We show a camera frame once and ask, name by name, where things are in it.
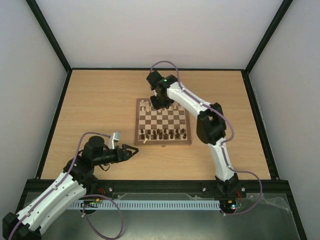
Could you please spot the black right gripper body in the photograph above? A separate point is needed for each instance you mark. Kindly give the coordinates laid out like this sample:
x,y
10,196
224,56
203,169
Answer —
x,y
158,102

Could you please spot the clear plastic sheet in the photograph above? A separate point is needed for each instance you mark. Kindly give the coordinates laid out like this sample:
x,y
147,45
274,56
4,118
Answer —
x,y
269,199

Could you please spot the white slotted cable duct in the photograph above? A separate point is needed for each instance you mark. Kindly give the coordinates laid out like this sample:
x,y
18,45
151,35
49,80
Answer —
x,y
210,205

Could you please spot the wooden chess board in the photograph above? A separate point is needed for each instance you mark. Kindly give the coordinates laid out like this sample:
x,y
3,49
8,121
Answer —
x,y
162,126

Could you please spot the black enclosure frame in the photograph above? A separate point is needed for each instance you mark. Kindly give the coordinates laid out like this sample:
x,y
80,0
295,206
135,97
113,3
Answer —
x,y
272,184

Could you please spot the white chess rook piece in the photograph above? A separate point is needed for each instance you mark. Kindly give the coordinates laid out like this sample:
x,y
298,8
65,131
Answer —
x,y
142,102

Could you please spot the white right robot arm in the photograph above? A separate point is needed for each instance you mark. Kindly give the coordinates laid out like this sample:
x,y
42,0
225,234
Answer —
x,y
211,126

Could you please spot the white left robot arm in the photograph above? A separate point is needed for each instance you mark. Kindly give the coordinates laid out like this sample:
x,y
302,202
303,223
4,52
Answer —
x,y
76,181

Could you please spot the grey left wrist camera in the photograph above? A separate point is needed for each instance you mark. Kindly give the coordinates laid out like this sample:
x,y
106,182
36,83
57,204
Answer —
x,y
114,138

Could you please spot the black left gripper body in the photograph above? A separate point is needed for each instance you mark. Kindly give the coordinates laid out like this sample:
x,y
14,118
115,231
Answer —
x,y
104,159

